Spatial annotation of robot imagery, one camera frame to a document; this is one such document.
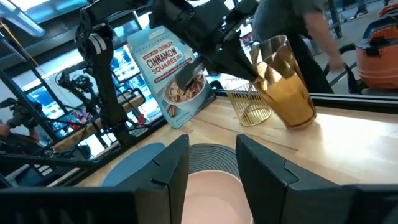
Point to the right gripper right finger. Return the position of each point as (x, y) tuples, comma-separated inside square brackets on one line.
[(267, 186)]

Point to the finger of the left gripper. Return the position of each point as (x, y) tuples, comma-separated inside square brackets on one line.
[(230, 62), (188, 74)]

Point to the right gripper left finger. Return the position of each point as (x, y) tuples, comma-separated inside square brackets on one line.
[(168, 174)]

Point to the cinnamon squares cereal box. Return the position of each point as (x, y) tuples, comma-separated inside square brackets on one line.
[(161, 62)]

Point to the blue bowl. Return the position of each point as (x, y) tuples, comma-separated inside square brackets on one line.
[(133, 165)]

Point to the pink plate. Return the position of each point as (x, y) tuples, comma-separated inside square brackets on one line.
[(214, 199)]

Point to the amber faceted glass tumbler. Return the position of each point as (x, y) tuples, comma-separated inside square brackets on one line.
[(286, 99)]

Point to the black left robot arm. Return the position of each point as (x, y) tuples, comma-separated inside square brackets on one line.
[(105, 77)]

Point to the background black robot arm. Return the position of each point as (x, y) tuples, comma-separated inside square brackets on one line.
[(81, 84)]

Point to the grey round woven placemat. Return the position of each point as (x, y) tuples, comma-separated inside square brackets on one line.
[(211, 155)]

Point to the wooden top workbench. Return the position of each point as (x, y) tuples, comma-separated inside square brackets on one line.
[(133, 102)]

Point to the person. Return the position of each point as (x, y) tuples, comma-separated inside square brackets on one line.
[(18, 143), (280, 18), (359, 12)]

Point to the grey metal workbench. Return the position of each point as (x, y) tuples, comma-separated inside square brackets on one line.
[(335, 18)]

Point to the orange black shop vacuum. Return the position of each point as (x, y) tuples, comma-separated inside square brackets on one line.
[(376, 62)]

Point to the long ceiling light fixture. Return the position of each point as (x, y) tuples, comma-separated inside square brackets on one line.
[(21, 25)]

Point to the black camera on tripod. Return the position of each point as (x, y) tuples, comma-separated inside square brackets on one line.
[(21, 113)]

